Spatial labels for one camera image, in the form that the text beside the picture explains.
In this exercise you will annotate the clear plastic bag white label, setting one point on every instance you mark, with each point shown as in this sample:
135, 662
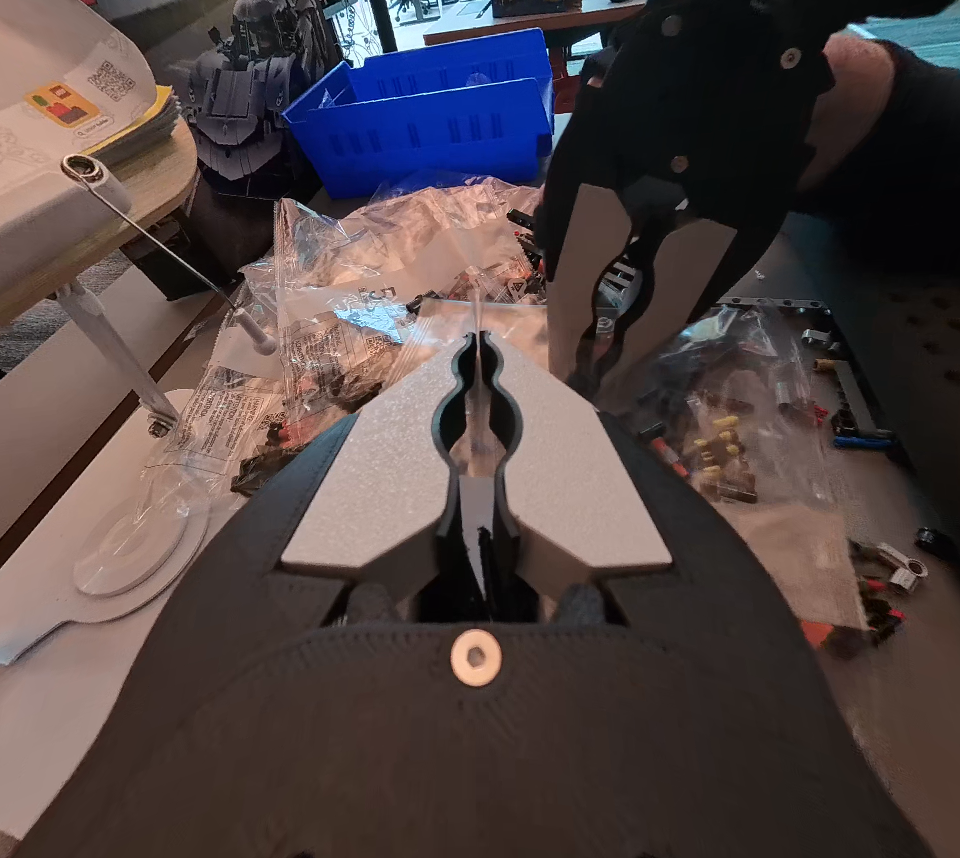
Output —
420, 228

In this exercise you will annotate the wooden table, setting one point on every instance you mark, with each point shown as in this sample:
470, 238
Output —
525, 26

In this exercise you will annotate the long grey toy beam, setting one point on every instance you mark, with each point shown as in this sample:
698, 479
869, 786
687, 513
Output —
862, 397

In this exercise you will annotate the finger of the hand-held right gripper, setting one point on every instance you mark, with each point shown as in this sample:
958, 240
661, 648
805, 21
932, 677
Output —
585, 251
694, 266

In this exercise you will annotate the toy set instruction booklet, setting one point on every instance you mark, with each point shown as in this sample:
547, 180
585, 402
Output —
60, 48

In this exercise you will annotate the grey toy frame assembly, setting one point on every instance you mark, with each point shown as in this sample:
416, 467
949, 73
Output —
622, 282

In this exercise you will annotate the red and grey toy pins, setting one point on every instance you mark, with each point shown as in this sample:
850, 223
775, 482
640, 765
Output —
877, 596

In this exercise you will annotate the person's right hand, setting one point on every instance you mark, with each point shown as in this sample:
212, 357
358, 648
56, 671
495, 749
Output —
855, 116

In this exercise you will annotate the long white toy beam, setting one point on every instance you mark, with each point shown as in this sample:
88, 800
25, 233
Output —
780, 307

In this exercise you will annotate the clear bag with printed warnings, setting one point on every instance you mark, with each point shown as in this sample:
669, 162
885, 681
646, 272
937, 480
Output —
217, 408

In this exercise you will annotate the blue toy axle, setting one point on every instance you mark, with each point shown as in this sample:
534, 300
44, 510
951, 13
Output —
862, 442

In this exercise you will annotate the black perforated pad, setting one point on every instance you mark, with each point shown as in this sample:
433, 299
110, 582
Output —
900, 348

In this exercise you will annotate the white toy connector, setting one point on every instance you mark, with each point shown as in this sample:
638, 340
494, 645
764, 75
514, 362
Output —
896, 566

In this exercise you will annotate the black toy piece red stripe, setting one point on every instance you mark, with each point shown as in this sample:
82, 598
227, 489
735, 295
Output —
879, 631

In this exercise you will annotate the black toy assembly orange connectors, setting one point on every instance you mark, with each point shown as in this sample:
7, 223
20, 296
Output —
525, 240

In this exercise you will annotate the blue plastic bin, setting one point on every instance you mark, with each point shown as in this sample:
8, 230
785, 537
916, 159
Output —
450, 56
420, 138

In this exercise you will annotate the person's right forearm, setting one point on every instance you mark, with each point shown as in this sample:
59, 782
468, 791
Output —
930, 123

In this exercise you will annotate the small black toy piece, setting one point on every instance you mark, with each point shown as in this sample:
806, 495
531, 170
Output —
934, 540

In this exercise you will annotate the black toy connector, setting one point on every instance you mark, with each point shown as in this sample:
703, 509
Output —
844, 417

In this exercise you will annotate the white toy clip piece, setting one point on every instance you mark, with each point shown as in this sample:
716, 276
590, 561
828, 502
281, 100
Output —
819, 339

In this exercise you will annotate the small clear bag toy pieces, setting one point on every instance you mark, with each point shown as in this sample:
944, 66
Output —
772, 378

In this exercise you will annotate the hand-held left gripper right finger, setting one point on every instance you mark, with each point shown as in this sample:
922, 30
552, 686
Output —
585, 498

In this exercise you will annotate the orange toy connector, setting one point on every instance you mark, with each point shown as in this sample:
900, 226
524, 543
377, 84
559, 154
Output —
817, 633

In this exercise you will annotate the wooden book stand white legs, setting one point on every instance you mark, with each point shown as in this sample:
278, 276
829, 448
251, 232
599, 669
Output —
165, 183

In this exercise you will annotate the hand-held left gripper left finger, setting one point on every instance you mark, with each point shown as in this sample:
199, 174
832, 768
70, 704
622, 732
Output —
375, 498

